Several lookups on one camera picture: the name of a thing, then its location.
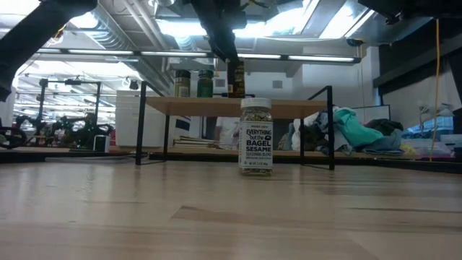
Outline person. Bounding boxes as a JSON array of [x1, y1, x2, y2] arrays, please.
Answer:
[[215, 117, 241, 150]]

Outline black bar with light strips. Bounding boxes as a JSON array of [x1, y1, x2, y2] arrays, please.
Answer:
[[35, 48, 362, 64]]

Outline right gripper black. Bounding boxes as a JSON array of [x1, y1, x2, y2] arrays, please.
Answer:
[[357, 0, 462, 25]]

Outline yellow lid brown spice jar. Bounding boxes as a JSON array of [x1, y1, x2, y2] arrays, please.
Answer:
[[227, 59, 246, 99]]

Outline black aluminium table frame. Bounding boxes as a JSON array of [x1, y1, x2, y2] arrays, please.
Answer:
[[0, 146, 462, 175]]

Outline blue grey cloth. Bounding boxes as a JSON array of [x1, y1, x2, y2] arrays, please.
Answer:
[[360, 129, 404, 155]]

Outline white lid bagel sesame jar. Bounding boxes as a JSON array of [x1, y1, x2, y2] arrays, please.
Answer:
[[238, 97, 274, 177]]

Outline stack of papers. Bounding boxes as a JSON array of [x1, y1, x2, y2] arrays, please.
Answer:
[[172, 135, 219, 150]]

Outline white cabinet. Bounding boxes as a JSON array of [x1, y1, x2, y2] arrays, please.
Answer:
[[115, 90, 169, 147]]

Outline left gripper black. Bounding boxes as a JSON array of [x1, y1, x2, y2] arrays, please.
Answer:
[[189, 0, 270, 98]]

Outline teal cloth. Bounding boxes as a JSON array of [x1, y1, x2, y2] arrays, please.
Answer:
[[334, 107, 385, 149]]

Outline black cloth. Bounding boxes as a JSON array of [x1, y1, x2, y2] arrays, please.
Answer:
[[364, 118, 404, 137]]

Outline white cloth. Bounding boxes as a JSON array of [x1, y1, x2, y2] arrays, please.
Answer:
[[291, 110, 322, 152]]

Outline green lid spice jar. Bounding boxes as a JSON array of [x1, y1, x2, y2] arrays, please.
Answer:
[[196, 69, 214, 98]]

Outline black background rig frame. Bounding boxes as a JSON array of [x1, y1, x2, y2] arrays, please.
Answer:
[[38, 78, 102, 131]]

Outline wooden shelf with black legs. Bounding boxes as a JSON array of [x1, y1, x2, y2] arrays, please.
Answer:
[[135, 79, 336, 171]]

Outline dark navy cloth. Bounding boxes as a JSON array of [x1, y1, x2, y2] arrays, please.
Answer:
[[302, 115, 336, 153]]

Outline black lid olive label spice jar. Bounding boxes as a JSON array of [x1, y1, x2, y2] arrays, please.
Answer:
[[173, 69, 191, 98]]

